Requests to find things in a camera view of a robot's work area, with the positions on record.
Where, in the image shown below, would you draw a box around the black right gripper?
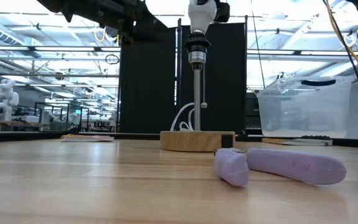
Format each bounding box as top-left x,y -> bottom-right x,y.
196,0 -> 231,22

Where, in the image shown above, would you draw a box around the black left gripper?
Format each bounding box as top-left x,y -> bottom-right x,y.
94,0 -> 167,44

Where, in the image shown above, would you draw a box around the white light bulb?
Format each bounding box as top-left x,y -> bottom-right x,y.
187,0 -> 218,34

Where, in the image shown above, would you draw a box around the black partition panel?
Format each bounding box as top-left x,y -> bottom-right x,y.
119,27 -> 178,134
180,21 -> 248,134

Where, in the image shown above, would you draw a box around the clear plastic storage bin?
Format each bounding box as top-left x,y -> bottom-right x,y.
256,76 -> 352,139

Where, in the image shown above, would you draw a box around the white lamp cable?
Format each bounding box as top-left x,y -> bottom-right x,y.
170,102 -> 195,132

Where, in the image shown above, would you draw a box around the black aluminium frame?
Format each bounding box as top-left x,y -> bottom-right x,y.
0,130 -> 358,147

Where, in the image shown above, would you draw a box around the yellow hanging cable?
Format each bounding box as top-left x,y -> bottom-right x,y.
324,0 -> 358,108

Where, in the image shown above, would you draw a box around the black hanging cable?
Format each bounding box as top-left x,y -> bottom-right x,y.
321,0 -> 358,131

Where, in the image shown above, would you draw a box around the purple-handled pliers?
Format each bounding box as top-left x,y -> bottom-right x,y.
213,147 -> 347,187

